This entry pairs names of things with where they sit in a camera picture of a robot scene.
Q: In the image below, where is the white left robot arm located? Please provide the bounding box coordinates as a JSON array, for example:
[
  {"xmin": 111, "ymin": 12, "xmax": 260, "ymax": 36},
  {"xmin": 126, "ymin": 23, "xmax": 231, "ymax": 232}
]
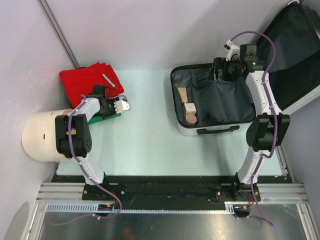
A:
[{"xmin": 54, "ymin": 84, "xmax": 116, "ymax": 200}]

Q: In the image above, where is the aluminium frame post left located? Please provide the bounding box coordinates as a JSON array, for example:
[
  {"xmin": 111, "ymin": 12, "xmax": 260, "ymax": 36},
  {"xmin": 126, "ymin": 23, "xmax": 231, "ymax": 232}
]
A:
[{"xmin": 37, "ymin": 0, "xmax": 80, "ymax": 69}]

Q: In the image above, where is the green plastic bin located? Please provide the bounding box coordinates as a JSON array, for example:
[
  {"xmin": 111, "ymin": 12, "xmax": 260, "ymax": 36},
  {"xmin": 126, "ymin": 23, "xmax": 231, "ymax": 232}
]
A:
[{"xmin": 88, "ymin": 113, "xmax": 122, "ymax": 125}]

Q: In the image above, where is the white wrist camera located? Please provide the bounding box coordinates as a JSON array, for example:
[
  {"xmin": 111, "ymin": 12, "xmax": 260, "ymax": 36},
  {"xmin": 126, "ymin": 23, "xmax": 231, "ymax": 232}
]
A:
[
  {"xmin": 223, "ymin": 40, "xmax": 240, "ymax": 61},
  {"xmin": 114, "ymin": 98, "xmax": 131, "ymax": 114}
]

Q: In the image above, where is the red garment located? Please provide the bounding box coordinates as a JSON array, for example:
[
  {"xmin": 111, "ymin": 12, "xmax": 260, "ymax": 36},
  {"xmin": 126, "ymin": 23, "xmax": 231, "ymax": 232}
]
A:
[{"xmin": 59, "ymin": 62, "xmax": 125, "ymax": 108}]

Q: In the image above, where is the space astronaut print suitcase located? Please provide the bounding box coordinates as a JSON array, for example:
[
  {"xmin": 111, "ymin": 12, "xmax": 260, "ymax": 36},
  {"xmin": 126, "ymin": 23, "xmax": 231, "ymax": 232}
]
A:
[{"xmin": 170, "ymin": 2, "xmax": 320, "ymax": 136}]

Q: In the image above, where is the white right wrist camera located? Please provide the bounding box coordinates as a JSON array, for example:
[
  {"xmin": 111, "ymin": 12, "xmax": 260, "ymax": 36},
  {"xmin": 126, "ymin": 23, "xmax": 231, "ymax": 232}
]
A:
[{"xmin": 223, "ymin": 40, "xmax": 240, "ymax": 61}]

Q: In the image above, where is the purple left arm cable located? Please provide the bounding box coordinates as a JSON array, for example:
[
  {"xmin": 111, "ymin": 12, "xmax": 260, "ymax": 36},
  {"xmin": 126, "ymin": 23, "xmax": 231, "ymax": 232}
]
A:
[{"xmin": 47, "ymin": 94, "xmax": 128, "ymax": 226}]

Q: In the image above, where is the pink octagonal jar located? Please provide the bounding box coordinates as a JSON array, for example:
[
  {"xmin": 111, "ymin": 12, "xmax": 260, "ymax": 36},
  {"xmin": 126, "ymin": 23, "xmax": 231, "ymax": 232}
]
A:
[{"xmin": 184, "ymin": 113, "xmax": 197, "ymax": 126}]

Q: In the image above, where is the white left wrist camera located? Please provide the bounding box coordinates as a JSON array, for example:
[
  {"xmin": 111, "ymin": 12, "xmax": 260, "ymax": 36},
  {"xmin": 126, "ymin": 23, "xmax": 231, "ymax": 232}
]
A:
[{"xmin": 114, "ymin": 98, "xmax": 131, "ymax": 114}]

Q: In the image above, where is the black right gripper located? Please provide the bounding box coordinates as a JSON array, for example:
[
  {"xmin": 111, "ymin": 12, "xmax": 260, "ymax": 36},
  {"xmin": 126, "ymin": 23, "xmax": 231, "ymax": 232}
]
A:
[{"xmin": 206, "ymin": 57, "xmax": 242, "ymax": 82}]

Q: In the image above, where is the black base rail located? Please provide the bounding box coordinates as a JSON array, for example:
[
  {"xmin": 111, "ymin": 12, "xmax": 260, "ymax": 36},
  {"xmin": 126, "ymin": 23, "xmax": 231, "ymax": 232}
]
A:
[{"xmin": 51, "ymin": 174, "xmax": 292, "ymax": 212}]

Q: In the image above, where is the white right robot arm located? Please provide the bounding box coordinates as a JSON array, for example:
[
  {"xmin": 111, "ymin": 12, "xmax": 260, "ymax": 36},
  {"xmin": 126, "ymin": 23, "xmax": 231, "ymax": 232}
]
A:
[{"xmin": 213, "ymin": 40, "xmax": 291, "ymax": 201}]

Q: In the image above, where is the grey slotted cable duct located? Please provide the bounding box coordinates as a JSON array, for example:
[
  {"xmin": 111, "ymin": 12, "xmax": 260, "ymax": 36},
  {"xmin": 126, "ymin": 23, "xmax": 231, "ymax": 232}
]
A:
[{"xmin": 46, "ymin": 202, "xmax": 250, "ymax": 215}]

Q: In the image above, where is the beige cylindrical drum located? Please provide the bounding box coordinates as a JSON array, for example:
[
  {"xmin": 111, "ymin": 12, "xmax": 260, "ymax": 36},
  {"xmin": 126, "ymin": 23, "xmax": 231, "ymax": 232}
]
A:
[{"xmin": 21, "ymin": 108, "xmax": 72, "ymax": 162}]

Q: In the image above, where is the tan cardboard piece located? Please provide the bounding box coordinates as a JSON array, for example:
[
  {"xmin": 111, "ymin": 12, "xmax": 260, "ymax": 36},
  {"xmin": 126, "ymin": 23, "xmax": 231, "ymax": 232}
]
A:
[{"xmin": 177, "ymin": 87, "xmax": 189, "ymax": 104}]

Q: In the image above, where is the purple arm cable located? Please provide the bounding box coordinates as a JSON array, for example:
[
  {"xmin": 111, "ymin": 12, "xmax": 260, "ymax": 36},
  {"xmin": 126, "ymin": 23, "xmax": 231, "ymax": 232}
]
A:
[
  {"xmin": 229, "ymin": 30, "xmax": 280, "ymax": 227},
  {"xmin": 47, "ymin": 94, "xmax": 128, "ymax": 226}
]

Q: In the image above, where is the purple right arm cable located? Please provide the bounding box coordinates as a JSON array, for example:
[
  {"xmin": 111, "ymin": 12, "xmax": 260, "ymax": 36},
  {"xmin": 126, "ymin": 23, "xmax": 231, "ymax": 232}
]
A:
[{"xmin": 229, "ymin": 30, "xmax": 280, "ymax": 227}]

